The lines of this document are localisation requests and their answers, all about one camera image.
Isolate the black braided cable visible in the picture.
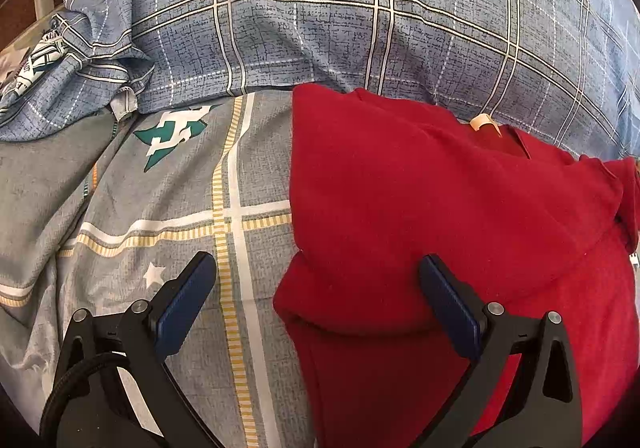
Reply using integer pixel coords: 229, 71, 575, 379
40, 352, 126, 448

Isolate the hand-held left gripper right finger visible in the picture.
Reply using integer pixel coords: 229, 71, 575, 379
400, 254, 585, 448

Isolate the red garment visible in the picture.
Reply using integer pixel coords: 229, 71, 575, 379
272, 82, 640, 448

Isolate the grey patterned bedsheet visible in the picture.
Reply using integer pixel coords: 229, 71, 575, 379
0, 90, 321, 448

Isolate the blue plaid pillow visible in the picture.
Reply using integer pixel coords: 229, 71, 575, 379
0, 0, 640, 161

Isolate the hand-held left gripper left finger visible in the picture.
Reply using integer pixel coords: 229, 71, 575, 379
40, 251, 226, 448

